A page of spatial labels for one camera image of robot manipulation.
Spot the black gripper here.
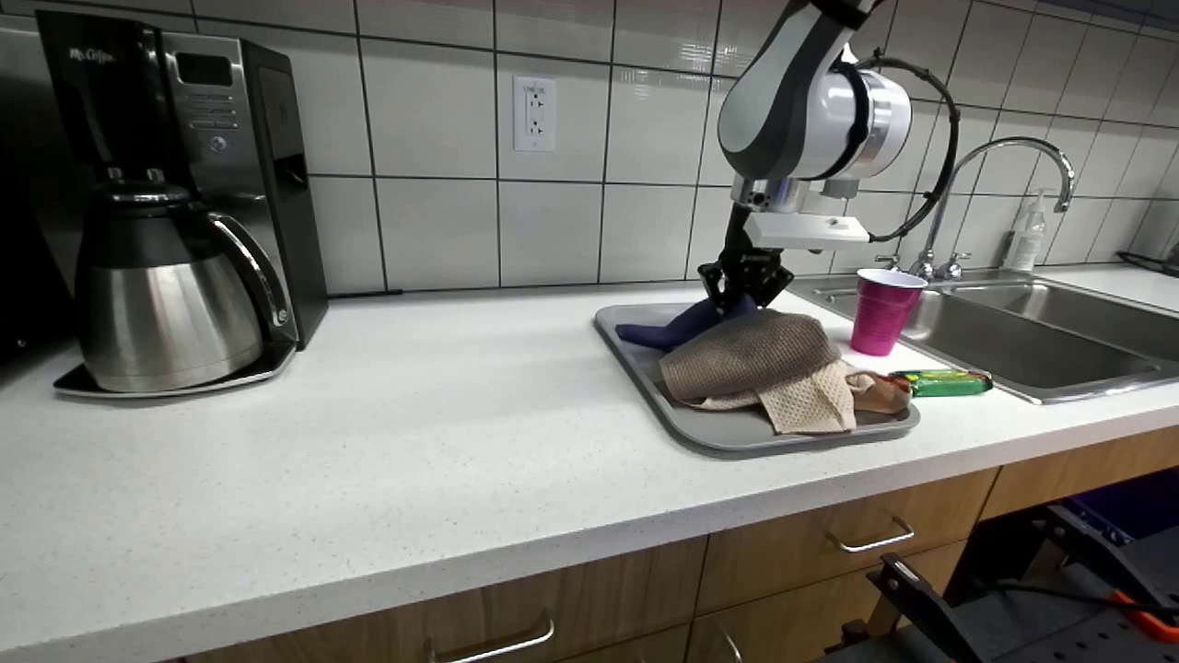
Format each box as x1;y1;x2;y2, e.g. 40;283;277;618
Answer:
696;204;798;320

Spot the brown towel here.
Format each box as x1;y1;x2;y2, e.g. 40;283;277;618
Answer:
652;305;846;411

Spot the blue towel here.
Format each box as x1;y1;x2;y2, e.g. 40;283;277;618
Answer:
610;293;759;354

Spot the grey plastic tray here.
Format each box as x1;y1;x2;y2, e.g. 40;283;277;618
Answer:
591;300;925;460

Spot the beige towel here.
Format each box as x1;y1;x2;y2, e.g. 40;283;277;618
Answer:
696;354;863;441

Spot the magenta plastic cup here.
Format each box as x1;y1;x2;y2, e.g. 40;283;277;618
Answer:
846;264;936;363

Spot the small brown cloth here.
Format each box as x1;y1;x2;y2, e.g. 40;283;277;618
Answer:
845;369;917;424

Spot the green snack packet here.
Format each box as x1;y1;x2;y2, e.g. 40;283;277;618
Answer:
889;363;997;403

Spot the clear soap bottle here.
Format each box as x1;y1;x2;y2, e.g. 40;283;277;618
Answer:
997;193;1054;276

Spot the stainless steel sink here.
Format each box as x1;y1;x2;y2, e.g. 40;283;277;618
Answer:
783;271;1179;411

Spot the wooden base cabinet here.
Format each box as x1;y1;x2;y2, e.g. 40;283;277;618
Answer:
169;424;1179;663

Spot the chrome faucet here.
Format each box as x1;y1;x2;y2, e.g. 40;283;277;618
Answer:
911;132;1082;283

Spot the black lever clamp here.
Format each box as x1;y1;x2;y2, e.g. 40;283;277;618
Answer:
863;549;986;663

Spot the black coffee maker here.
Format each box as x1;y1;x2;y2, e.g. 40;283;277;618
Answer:
30;9;330;407

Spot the stainless steel carafe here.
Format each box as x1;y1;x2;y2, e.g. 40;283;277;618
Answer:
71;180;301;398

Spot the black appliance box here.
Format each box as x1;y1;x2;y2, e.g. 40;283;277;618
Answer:
0;145;82;373

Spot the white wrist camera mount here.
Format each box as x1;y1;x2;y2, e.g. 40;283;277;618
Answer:
742;207;875;260

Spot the white wall outlet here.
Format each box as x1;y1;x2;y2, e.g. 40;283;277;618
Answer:
507;75;564;159

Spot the black cart frame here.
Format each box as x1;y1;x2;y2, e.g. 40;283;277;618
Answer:
845;499;1179;663

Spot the orange tool handle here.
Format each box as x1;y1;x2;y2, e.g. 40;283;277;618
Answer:
1108;594;1179;644

